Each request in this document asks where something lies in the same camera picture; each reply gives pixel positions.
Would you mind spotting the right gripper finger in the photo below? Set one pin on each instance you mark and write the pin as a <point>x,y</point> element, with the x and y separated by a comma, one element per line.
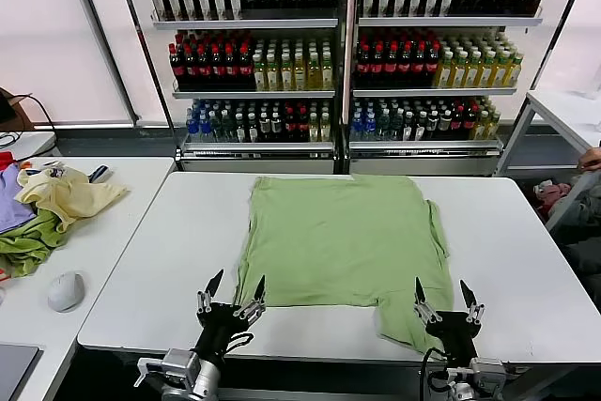
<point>420,295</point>
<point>468,297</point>

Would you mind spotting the orange white cloth piece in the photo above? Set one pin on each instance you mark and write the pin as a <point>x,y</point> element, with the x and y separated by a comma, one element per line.
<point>26,166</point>

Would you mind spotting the purple garment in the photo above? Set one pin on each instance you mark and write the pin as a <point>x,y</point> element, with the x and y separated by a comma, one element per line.
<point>11,204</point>

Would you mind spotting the grey window frame post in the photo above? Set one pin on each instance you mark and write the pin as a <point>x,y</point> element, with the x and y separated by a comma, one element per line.
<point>102,35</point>

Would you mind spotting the white printed cloth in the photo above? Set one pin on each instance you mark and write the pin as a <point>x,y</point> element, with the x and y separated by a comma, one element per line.
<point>55,171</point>

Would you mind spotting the grey beverage display rack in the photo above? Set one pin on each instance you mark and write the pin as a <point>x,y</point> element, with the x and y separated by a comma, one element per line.
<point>244,24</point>
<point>446,21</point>

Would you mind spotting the yellow juice bottle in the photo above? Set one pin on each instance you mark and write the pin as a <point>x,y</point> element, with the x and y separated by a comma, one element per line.
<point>299,74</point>
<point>473,73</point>
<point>487,73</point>
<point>515,73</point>
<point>327,74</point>
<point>313,74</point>
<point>501,73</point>
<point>259,74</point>
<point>272,74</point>
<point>286,74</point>
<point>445,73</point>
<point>458,73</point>

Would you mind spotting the pale yellow garment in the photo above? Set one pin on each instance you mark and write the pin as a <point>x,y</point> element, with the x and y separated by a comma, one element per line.
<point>80,196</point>

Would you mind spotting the crumpled green garment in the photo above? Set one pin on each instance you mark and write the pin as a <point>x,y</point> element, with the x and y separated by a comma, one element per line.
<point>23,251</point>

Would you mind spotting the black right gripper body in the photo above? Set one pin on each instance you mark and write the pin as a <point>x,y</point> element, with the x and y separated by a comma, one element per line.
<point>453,335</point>

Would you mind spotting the grey laptop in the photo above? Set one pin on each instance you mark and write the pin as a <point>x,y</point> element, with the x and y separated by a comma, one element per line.
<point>16,373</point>

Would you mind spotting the person's grey clothing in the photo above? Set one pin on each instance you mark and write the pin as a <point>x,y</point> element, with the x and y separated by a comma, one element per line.
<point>587,251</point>

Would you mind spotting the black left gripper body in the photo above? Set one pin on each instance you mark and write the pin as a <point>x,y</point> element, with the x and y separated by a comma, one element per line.
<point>220,326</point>

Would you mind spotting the pink white cloth pile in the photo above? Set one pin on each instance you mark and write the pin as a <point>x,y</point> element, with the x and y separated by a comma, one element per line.
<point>551,194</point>

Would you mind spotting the white metal side table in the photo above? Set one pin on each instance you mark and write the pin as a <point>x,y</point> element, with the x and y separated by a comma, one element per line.
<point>514,138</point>

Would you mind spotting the red-capped cola bottle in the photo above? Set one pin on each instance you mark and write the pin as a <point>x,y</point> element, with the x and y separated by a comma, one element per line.
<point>363,67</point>
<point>190,70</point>
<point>230,70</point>
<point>419,67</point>
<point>244,70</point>
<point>391,67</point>
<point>177,70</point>
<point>203,70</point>
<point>433,67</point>
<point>376,67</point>
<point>405,67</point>
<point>216,70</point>

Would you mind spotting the blue white striped cloth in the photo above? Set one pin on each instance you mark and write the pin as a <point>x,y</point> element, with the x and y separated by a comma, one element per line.
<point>99,173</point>

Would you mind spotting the white computer mouse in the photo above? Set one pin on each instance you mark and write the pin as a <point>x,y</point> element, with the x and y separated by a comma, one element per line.
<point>66,292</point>

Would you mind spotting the red garment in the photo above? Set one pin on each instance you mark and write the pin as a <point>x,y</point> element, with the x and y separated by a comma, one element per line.
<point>4,159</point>

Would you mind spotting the person's hand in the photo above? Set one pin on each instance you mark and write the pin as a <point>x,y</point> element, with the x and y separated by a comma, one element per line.
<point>592,159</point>

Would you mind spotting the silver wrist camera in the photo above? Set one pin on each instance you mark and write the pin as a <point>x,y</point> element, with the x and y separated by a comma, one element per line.
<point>176,365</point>
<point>490,369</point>

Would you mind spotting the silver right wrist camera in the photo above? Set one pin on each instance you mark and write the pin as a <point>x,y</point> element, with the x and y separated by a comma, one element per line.
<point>490,369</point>

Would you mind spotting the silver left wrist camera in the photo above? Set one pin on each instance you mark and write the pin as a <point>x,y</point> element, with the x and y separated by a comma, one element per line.
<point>176,365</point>

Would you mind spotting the light green T-shirt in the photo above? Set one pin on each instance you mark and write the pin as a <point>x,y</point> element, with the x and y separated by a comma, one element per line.
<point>338,241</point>

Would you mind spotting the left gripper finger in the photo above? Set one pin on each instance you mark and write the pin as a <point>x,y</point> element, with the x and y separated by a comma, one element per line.
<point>259,290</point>
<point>215,286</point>

